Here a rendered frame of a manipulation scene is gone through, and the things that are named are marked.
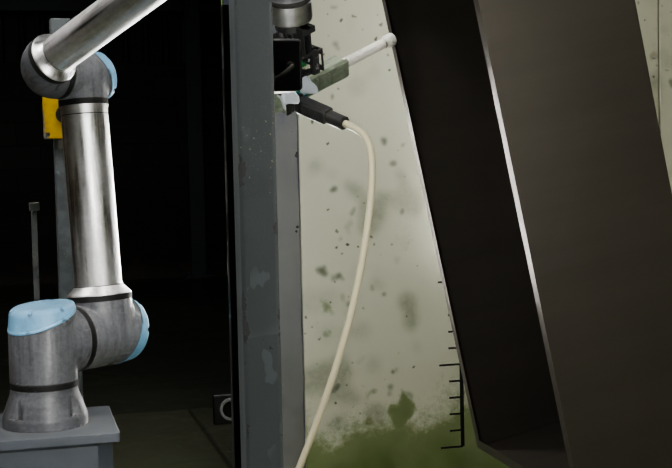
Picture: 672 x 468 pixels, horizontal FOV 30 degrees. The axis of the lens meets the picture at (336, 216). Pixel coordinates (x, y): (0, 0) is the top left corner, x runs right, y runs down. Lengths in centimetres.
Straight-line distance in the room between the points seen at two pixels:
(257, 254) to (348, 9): 211
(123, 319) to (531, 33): 113
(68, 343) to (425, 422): 134
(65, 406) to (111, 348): 18
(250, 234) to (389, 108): 210
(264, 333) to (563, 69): 123
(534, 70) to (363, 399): 142
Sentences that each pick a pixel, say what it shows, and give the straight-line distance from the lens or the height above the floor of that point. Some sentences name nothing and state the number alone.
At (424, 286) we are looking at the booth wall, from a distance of 374.
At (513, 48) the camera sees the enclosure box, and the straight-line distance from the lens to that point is 263.
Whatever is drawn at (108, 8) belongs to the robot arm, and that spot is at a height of 155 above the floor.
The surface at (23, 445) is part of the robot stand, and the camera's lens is 278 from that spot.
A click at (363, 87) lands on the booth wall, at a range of 367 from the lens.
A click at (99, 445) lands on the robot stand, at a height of 61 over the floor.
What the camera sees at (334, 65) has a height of 143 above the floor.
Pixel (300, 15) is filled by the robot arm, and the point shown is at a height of 152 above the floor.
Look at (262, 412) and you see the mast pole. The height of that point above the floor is 90.
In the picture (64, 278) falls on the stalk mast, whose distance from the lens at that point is 374.
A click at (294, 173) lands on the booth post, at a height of 118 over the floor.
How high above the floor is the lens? 124
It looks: 3 degrees down
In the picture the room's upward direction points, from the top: 1 degrees counter-clockwise
